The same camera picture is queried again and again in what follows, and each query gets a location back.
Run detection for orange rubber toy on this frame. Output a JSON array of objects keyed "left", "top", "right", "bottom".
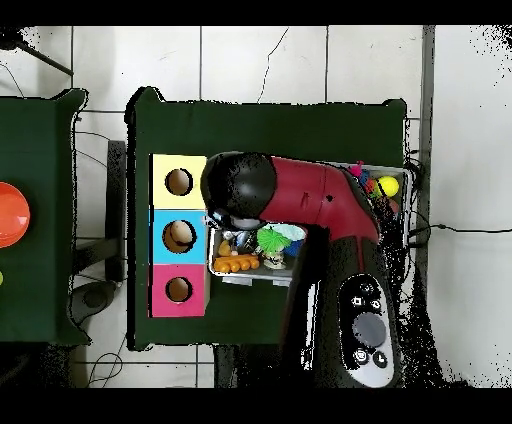
[{"left": 211, "top": 252, "right": 262, "bottom": 276}]

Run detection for clear mesh bin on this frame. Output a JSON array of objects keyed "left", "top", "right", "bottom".
[{"left": 207, "top": 159, "right": 414, "bottom": 288}]

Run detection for wooden box with three holes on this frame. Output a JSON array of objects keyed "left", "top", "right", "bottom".
[{"left": 149, "top": 152, "right": 214, "bottom": 320}]

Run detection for green spiky ball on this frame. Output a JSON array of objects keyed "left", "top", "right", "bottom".
[{"left": 256, "top": 226, "right": 294, "bottom": 256}]

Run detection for mint green cloth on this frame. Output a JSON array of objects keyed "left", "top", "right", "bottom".
[{"left": 275, "top": 223, "right": 309, "bottom": 244}]

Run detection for green side table cloth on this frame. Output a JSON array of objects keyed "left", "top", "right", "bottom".
[{"left": 0, "top": 87, "right": 91, "bottom": 348}]

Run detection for orange disc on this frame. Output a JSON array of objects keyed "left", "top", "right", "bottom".
[{"left": 0, "top": 181, "right": 33, "bottom": 250}]

